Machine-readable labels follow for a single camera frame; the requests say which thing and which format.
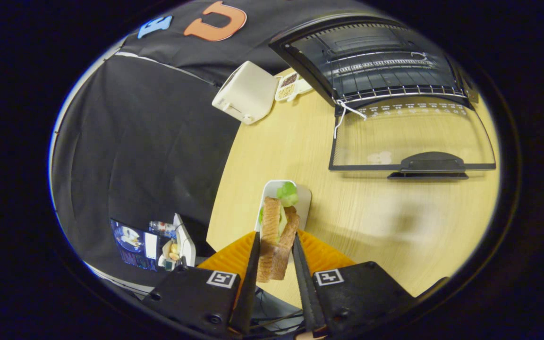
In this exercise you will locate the white dish of grains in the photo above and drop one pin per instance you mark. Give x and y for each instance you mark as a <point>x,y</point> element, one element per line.
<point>287,89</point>

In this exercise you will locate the black toaster oven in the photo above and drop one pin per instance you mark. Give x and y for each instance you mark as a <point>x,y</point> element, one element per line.
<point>418,163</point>

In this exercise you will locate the small clear bottle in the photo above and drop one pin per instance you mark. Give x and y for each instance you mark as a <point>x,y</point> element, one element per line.
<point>162,226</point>

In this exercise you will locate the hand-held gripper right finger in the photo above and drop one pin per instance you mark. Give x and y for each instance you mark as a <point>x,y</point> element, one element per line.
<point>307,293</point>

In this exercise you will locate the toast sandwich with lettuce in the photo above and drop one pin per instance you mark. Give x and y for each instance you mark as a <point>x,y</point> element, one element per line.
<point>272,226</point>

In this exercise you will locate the white plate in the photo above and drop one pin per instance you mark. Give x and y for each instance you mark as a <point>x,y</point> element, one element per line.
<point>304,203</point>

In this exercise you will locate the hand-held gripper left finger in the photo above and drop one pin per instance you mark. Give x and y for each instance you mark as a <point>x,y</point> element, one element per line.
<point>250,283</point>

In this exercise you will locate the white open box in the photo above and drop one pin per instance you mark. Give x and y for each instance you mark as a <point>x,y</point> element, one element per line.
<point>184,241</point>

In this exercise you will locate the white toaster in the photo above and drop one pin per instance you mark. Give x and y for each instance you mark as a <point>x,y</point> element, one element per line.
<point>246,92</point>

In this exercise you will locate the black backdrop cloth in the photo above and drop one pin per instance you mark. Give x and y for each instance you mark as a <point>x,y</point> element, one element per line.
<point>149,141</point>

